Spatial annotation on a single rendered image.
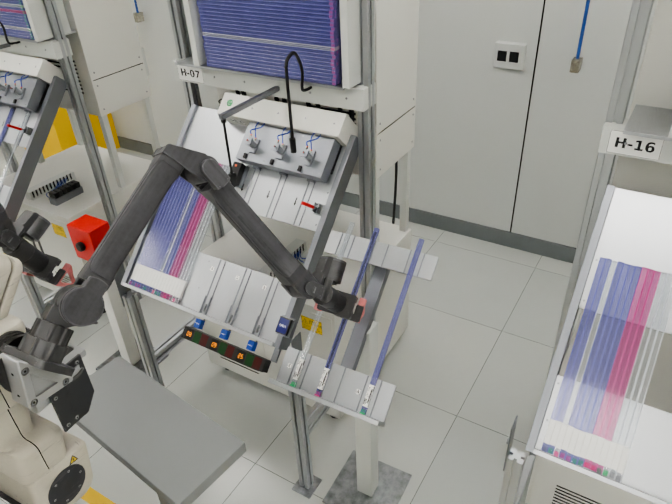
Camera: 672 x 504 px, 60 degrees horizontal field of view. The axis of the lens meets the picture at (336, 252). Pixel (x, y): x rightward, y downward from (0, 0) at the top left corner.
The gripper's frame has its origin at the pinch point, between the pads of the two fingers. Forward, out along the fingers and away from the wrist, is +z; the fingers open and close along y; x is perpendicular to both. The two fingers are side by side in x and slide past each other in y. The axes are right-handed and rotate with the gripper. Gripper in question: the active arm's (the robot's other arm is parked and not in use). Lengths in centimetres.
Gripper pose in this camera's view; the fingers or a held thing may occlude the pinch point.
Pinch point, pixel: (347, 308)
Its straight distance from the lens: 166.0
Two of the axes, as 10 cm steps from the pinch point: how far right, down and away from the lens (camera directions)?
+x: -3.2, 9.3, -1.7
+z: 3.4, 2.9, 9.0
